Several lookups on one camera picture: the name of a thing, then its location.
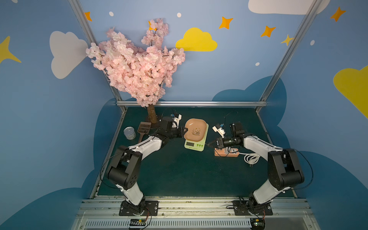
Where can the aluminium frame rail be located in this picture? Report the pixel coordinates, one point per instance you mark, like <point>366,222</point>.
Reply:
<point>210,104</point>

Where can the orange power strip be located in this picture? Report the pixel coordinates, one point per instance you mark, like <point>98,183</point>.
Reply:
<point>220,152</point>

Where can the artificial cherry blossom tree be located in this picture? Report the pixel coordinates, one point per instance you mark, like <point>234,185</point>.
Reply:
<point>141,72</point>

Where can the dark metal tree base plate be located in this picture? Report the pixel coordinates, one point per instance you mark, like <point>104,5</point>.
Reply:
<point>154,125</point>

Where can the pink panda pet bowl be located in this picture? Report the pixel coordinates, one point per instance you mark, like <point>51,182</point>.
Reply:
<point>196,129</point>

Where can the white USB power adapter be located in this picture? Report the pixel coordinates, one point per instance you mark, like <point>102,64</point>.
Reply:
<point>227,150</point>

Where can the brown plastic litter scoop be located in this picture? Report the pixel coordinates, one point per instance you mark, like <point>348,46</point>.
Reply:
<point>143,129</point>

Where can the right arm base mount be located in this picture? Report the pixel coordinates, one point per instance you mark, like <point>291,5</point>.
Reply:
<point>244,207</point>

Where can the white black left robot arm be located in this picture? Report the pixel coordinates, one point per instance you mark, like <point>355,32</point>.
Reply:
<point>124,169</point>

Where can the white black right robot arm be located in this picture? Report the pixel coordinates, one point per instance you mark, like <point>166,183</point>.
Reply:
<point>284,170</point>

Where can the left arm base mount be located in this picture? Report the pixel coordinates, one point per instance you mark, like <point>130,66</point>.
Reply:
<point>145,207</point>

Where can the green electronic kitchen scale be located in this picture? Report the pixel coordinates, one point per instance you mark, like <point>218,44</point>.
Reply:
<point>197,145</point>

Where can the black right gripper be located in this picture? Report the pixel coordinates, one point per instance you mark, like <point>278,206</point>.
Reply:
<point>219,143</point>

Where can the small black controller box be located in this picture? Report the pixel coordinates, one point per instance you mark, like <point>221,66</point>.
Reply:
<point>257,224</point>

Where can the silver tin can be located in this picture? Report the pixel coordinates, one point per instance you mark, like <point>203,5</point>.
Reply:
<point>129,133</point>

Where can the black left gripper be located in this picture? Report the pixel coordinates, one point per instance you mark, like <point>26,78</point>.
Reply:
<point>177,133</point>

